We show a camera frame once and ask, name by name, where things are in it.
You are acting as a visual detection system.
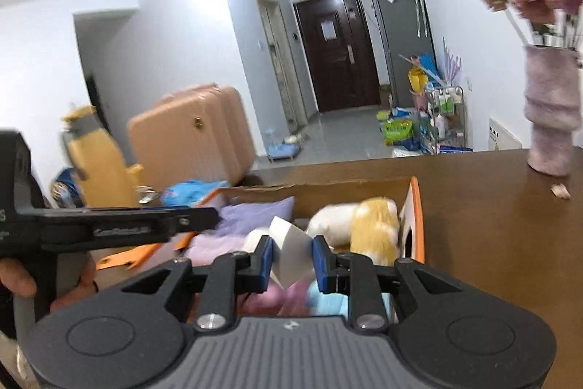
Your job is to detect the pink satin scrunchie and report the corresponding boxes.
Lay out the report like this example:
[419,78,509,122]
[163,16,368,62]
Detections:
[239,280,310,317]

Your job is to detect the white cloth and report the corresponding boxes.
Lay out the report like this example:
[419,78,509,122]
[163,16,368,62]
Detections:
[269,216,313,289]

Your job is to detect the person's left hand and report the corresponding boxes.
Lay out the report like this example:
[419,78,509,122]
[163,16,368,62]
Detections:
[0,253,99,312]

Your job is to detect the yellow thermos jug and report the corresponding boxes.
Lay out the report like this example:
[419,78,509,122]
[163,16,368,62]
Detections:
[60,106,138,208]

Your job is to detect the light blue plush toy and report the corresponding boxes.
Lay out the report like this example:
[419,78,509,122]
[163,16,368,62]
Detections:
[305,280,398,324]

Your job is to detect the white and yellow plush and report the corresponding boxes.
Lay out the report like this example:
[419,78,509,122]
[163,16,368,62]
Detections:
[306,198,400,265]

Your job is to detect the orange cardboard box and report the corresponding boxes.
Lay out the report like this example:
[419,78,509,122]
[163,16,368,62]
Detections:
[181,175,426,317]

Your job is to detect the blue tissue pack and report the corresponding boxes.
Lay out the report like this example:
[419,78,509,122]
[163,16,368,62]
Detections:
[160,180,229,207]

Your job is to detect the purple knitted pillow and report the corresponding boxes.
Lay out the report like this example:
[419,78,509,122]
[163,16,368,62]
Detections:
[211,197,294,237]

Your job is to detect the pink ribbed suitcase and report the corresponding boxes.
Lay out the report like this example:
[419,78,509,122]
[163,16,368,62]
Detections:
[128,84,256,191]

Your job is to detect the green snack bag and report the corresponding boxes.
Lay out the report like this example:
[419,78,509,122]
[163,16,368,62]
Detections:
[382,120,414,146]

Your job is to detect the cluttered storage rack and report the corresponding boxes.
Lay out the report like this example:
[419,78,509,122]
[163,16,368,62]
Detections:
[398,40,472,155]

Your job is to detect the pink ribbed vase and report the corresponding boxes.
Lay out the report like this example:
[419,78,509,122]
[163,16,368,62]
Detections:
[524,45,582,177]

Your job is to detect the dark brown entrance door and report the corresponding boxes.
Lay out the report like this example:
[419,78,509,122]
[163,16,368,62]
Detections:
[294,0,380,113]

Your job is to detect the grey refrigerator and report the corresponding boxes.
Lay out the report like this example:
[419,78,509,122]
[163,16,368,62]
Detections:
[372,0,436,108]

